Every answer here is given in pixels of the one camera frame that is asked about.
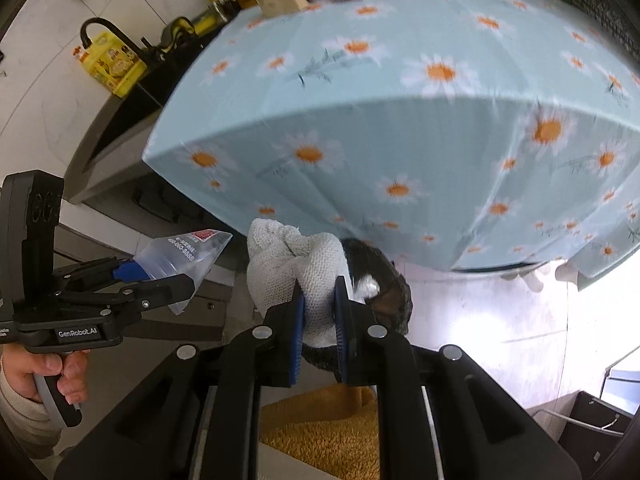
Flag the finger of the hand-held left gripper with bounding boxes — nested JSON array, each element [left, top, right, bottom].
[[52, 255, 151, 293], [57, 274, 196, 317]]

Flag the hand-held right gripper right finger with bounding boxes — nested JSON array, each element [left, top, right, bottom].
[[334, 276, 593, 480]]

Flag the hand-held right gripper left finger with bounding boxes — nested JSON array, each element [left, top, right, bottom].
[[52, 280, 308, 480]]

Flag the clear plastic bag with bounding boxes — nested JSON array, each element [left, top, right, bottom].
[[132, 228, 234, 316]]

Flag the bin with black bag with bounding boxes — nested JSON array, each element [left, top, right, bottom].
[[300, 238, 415, 376]]

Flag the person's left forearm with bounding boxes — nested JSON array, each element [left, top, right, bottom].
[[0, 375, 63, 461]]

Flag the person's left hand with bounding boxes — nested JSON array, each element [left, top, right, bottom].
[[0, 347, 90, 406]]

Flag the orange fuzzy mat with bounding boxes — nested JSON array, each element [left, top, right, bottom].
[[260, 382, 381, 480]]

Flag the black sink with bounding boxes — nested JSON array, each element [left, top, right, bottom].
[[92, 50, 201, 161]]

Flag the yellow dish soap bottle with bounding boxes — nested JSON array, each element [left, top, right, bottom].
[[75, 30, 148, 98]]

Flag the black faucet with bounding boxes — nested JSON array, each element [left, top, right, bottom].
[[80, 17, 161, 68]]

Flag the blue daisy tablecloth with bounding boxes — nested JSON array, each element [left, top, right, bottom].
[[142, 0, 640, 281]]

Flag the black and yellow cloth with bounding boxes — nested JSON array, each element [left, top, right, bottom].
[[160, 15, 196, 48]]

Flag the yellow green sponge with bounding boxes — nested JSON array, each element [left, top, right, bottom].
[[192, 7, 221, 36]]

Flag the black crate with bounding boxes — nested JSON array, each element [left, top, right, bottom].
[[532, 387, 636, 480]]

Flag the blue patterned cloth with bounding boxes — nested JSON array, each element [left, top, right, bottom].
[[570, 0, 640, 91]]

